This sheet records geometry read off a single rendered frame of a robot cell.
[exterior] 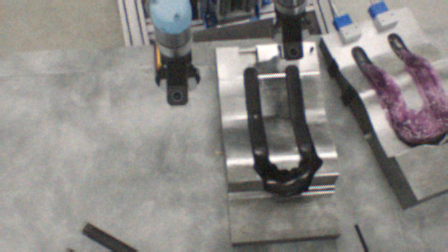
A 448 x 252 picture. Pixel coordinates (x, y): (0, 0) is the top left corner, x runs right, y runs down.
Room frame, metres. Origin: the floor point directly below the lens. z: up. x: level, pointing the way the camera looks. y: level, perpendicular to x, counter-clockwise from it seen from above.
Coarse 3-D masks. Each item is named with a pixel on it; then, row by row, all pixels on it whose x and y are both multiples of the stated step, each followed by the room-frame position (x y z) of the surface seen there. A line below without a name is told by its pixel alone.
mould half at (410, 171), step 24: (360, 24) 0.86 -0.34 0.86; (408, 24) 0.87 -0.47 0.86; (336, 48) 0.78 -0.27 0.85; (384, 48) 0.79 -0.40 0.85; (408, 48) 0.80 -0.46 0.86; (432, 48) 0.80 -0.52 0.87; (336, 72) 0.72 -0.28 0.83; (360, 72) 0.71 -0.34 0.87; (360, 96) 0.63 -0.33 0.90; (408, 96) 0.64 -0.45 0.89; (360, 120) 0.59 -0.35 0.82; (384, 120) 0.57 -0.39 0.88; (384, 144) 0.51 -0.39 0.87; (384, 168) 0.47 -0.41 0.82; (408, 168) 0.44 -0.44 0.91; (432, 168) 0.45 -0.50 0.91; (408, 192) 0.39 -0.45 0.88; (432, 192) 0.39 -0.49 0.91
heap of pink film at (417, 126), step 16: (416, 64) 0.73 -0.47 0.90; (432, 64) 0.73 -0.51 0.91; (368, 80) 0.67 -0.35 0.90; (384, 80) 0.67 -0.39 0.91; (416, 80) 0.68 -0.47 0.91; (432, 80) 0.68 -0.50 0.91; (384, 96) 0.62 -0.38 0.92; (400, 96) 0.63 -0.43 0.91; (432, 96) 0.64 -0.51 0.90; (384, 112) 0.59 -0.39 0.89; (400, 112) 0.59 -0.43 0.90; (416, 112) 0.60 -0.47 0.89; (432, 112) 0.60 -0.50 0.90; (400, 128) 0.55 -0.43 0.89; (416, 128) 0.55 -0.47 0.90; (432, 128) 0.56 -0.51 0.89
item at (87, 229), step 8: (88, 224) 0.26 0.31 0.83; (80, 232) 0.24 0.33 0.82; (88, 232) 0.24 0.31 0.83; (96, 232) 0.24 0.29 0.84; (104, 232) 0.24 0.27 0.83; (96, 240) 0.22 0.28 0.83; (104, 240) 0.22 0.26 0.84; (112, 240) 0.22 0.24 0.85; (112, 248) 0.21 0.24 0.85; (120, 248) 0.21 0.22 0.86; (128, 248) 0.21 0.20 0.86
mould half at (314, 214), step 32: (224, 64) 0.69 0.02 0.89; (256, 64) 0.69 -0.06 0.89; (288, 64) 0.70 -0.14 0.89; (224, 96) 0.60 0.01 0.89; (320, 96) 0.62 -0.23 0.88; (224, 128) 0.51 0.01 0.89; (288, 128) 0.52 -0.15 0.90; (320, 128) 0.53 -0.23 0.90; (224, 160) 0.45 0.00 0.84; (288, 160) 0.43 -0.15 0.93; (256, 192) 0.36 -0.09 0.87; (320, 192) 0.38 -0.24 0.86; (256, 224) 0.29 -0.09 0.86; (288, 224) 0.29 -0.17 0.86; (320, 224) 0.30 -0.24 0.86
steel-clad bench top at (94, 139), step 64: (0, 64) 0.67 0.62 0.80; (64, 64) 0.69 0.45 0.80; (128, 64) 0.71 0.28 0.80; (320, 64) 0.76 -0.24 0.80; (0, 128) 0.49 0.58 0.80; (64, 128) 0.51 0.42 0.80; (128, 128) 0.52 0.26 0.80; (192, 128) 0.54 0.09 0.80; (0, 192) 0.33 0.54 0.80; (64, 192) 0.34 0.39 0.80; (128, 192) 0.35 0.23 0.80; (192, 192) 0.37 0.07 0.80; (384, 192) 0.41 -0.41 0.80
